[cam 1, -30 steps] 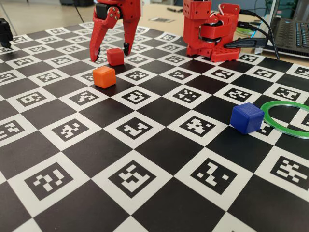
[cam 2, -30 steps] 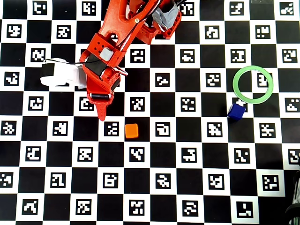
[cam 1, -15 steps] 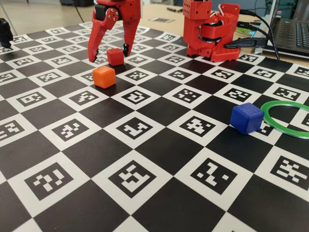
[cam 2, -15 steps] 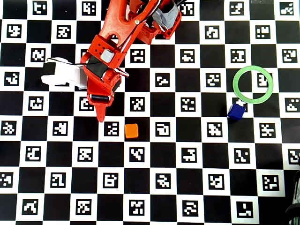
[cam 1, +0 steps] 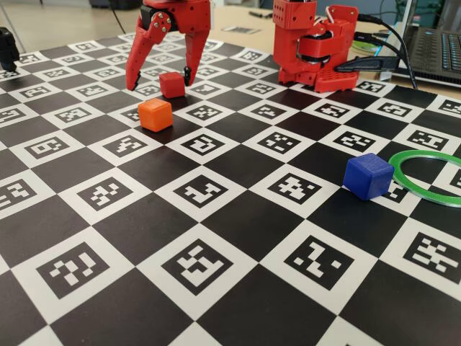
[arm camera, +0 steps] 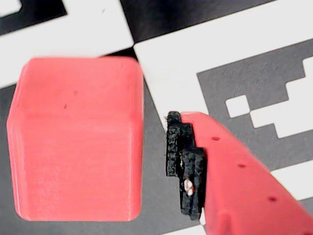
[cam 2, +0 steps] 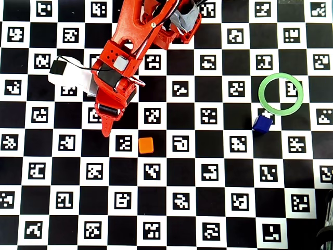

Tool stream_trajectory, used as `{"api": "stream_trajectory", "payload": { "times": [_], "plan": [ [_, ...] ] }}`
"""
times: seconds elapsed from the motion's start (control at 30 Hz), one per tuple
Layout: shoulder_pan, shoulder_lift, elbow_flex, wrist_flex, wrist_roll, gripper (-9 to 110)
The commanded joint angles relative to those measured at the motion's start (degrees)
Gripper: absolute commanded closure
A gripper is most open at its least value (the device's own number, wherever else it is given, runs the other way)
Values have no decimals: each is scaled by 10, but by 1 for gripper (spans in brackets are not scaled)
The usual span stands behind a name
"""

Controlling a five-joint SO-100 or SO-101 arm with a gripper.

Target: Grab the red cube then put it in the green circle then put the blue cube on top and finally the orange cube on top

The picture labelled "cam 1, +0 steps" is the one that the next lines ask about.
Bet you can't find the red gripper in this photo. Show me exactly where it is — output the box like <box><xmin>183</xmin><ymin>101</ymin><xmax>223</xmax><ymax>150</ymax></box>
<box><xmin>125</xmin><ymin>0</ymin><xmax>212</xmax><ymax>91</ymax></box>

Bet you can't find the red cube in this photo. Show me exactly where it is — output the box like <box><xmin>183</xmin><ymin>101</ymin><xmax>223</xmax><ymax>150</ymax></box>
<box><xmin>158</xmin><ymin>71</ymin><xmax>187</xmax><ymax>99</ymax></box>

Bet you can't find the orange cube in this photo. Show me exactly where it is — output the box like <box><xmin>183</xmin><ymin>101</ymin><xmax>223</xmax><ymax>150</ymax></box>
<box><xmin>138</xmin><ymin>98</ymin><xmax>174</xmax><ymax>132</ymax></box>

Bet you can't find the blue cube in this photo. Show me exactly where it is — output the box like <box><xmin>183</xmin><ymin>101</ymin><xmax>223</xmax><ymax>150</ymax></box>
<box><xmin>342</xmin><ymin>152</ymin><xmax>395</xmax><ymax>200</ymax></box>

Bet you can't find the red perforated robot base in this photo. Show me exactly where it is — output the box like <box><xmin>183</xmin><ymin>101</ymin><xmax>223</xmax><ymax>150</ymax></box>
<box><xmin>277</xmin><ymin>66</ymin><xmax>359</xmax><ymax>94</ymax></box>

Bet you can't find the printed marker sheet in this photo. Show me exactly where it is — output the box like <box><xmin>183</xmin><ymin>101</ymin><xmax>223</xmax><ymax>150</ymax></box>
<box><xmin>220</xmin><ymin>25</ymin><xmax>262</xmax><ymax>35</ymax></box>

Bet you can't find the black clamp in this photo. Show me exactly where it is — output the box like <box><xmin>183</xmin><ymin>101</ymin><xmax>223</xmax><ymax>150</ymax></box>
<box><xmin>0</xmin><ymin>27</ymin><xmax>21</xmax><ymax>71</ymax></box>

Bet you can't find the checkerboard marker mat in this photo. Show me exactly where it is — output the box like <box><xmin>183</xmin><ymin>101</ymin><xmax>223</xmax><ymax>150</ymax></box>
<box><xmin>0</xmin><ymin>31</ymin><xmax>461</xmax><ymax>346</ymax></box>

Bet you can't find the black plug adapter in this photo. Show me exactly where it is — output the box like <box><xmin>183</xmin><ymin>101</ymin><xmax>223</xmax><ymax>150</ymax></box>
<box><xmin>334</xmin><ymin>54</ymin><xmax>400</xmax><ymax>74</ymax></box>

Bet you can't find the black laptop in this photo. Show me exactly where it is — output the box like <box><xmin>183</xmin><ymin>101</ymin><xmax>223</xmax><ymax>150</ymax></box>
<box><xmin>390</xmin><ymin>0</ymin><xmax>461</xmax><ymax>87</ymax></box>

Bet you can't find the black cable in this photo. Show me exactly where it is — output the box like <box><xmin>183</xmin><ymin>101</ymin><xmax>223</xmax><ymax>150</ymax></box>
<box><xmin>357</xmin><ymin>14</ymin><xmax>419</xmax><ymax>90</ymax></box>
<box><xmin>354</xmin><ymin>31</ymin><xmax>400</xmax><ymax>69</ymax></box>

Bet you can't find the green ring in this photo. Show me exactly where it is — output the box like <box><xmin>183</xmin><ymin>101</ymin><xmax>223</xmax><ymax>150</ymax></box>
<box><xmin>388</xmin><ymin>149</ymin><xmax>461</xmax><ymax>208</ymax></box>

